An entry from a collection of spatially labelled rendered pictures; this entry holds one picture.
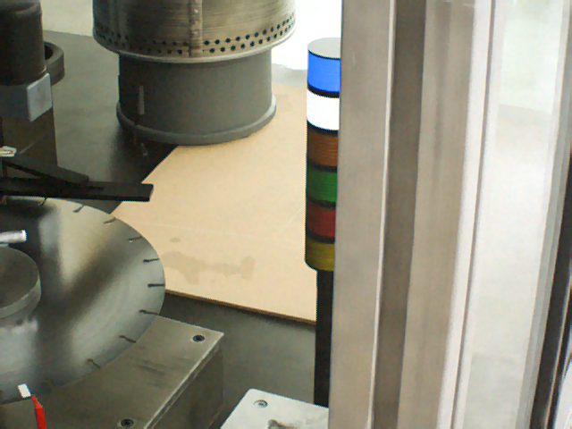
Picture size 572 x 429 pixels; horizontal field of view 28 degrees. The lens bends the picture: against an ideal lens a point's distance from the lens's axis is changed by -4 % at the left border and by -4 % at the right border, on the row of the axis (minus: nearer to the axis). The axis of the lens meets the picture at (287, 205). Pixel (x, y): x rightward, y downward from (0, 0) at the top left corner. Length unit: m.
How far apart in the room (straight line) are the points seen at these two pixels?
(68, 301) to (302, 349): 0.36
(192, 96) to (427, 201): 1.26
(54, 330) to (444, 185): 0.61
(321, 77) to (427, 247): 0.51
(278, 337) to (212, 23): 0.47
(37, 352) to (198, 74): 0.77
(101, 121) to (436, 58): 1.43
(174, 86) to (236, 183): 0.17
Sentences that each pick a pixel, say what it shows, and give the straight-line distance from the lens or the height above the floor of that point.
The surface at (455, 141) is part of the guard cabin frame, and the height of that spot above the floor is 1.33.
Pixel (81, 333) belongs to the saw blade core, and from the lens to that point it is 0.94.
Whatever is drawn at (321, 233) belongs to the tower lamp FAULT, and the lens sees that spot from 0.96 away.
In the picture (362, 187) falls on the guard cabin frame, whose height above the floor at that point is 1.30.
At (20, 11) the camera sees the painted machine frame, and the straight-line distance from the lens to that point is 1.13.
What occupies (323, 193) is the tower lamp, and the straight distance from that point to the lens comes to 0.94.
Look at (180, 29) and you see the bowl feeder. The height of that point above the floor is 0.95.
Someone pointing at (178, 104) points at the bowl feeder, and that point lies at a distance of 1.64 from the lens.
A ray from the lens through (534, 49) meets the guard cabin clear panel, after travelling 0.60.
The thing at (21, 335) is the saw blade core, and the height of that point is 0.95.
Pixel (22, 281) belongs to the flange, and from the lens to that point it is 1.00.
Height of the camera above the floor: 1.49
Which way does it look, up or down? 29 degrees down
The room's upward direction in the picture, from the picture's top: 1 degrees clockwise
